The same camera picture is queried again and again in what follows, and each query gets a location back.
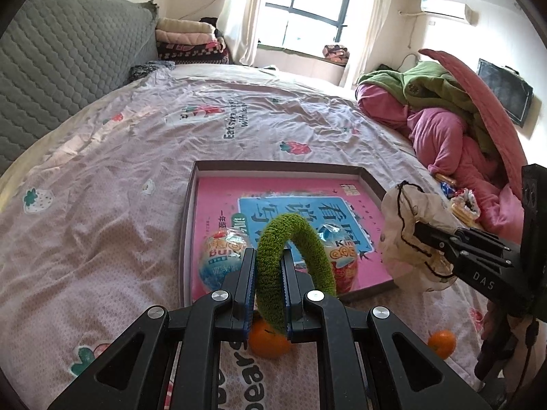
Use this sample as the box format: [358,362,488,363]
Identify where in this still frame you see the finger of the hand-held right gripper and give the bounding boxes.
[412,221,464,265]
[454,227,513,258]

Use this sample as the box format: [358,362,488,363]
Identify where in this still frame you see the white air conditioner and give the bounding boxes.
[419,0,473,24]

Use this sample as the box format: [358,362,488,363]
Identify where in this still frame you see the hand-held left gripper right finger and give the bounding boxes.
[282,248,492,410]

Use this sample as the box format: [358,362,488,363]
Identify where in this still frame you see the patterned bag on windowsill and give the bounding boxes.
[322,44,350,65]

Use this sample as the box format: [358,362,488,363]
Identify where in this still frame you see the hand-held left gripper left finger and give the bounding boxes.
[47,248,258,410]

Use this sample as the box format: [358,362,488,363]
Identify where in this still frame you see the dark patterned cloth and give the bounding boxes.
[128,60,176,82]

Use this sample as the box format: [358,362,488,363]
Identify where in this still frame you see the pink and blue book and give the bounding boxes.
[192,175,394,296]

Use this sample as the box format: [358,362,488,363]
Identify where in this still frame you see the folded dark checkered blanket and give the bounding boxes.
[157,36,231,66]

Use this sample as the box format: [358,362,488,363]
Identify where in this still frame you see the white patterned snack packet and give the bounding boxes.
[451,188,482,225]

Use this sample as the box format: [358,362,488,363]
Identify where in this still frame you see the orange mandarin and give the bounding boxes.
[428,330,457,360]
[249,318,293,359]

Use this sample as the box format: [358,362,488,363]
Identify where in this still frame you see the grey quilted headboard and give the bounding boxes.
[0,0,159,176]

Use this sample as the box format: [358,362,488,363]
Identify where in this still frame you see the pink garment pile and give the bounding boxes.
[357,83,524,244]

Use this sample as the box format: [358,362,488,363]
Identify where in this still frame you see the window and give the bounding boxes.
[256,0,360,58]

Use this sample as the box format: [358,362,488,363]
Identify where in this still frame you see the white curtain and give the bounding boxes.
[339,0,398,88]
[216,0,302,67]

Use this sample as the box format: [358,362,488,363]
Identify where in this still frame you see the cream drawstring cloth bag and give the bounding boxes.
[378,181,460,293]

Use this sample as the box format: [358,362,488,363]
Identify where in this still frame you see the folded beige and pink blankets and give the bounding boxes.
[155,17,218,46]

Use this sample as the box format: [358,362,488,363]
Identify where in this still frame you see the printed strawberry bed sheet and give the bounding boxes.
[0,64,505,410]

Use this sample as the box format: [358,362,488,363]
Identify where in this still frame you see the black framed board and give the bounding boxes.
[475,57,534,128]

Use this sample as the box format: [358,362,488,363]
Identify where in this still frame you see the dusty red quilt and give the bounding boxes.
[419,48,528,197]

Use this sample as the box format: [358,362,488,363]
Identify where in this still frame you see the pale blue wrapped toy egg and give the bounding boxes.
[199,228,254,293]

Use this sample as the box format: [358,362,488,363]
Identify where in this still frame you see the red and blue toy egg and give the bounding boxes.
[318,224,360,296]

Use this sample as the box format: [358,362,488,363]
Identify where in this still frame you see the shallow brown cardboard box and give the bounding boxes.
[179,160,396,308]

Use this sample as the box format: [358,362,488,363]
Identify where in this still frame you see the green fuzzy ring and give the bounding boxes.
[256,214,338,336]

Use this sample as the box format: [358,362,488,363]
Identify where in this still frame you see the green garment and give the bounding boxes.
[357,60,496,154]

